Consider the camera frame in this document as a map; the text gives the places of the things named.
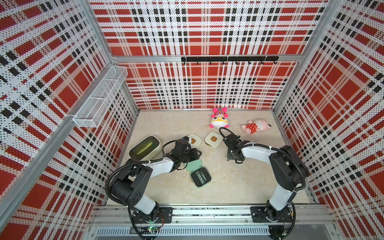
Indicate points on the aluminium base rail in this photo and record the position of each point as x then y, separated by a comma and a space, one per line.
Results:
237, 222

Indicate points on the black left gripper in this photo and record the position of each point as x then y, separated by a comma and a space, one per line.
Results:
194, 154

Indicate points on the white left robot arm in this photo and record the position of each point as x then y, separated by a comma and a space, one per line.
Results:
127, 184

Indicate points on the cream nail kit case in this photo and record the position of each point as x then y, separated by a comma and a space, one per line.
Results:
213, 139
194, 140

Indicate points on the pink owl plush toy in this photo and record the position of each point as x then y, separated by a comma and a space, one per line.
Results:
219, 118

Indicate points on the pink strawberry plush toy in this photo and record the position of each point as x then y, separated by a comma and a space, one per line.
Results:
255, 126

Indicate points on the green oval tray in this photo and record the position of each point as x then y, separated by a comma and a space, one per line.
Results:
145, 150

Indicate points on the clear wall shelf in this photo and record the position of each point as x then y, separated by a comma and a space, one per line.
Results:
93, 111

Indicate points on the green nail kit case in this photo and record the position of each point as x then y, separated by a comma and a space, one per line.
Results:
199, 174

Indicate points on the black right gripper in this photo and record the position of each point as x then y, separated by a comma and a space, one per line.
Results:
229, 156

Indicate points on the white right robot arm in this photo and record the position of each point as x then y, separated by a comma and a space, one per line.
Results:
289, 171

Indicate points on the black hook rail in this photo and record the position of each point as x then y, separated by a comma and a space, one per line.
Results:
222, 59

